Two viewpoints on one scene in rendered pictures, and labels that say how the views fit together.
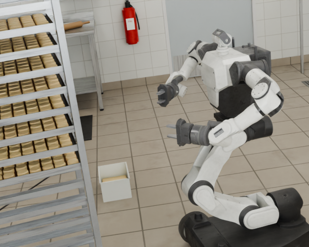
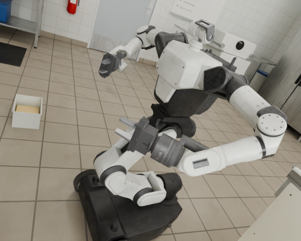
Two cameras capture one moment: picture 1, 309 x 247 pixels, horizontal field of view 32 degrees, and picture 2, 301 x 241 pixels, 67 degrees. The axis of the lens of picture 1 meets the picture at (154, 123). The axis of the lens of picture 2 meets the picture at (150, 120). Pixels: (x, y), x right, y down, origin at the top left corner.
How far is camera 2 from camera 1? 1.76 m
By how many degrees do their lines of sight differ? 25
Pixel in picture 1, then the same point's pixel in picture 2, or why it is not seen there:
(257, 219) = (149, 200)
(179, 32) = (102, 20)
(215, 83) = (179, 79)
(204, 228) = (99, 192)
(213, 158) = not seen: hidden behind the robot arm
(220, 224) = not seen: hidden behind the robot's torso
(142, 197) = (48, 131)
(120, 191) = (30, 122)
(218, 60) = (193, 55)
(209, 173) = (128, 160)
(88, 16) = not seen: outside the picture
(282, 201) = (170, 186)
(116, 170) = (32, 102)
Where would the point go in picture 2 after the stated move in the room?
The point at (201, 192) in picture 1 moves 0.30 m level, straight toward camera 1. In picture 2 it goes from (115, 179) to (119, 236)
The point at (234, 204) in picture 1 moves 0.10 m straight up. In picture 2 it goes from (135, 185) to (141, 173)
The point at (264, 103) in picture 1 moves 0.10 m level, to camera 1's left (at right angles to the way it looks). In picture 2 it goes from (274, 145) to (249, 141)
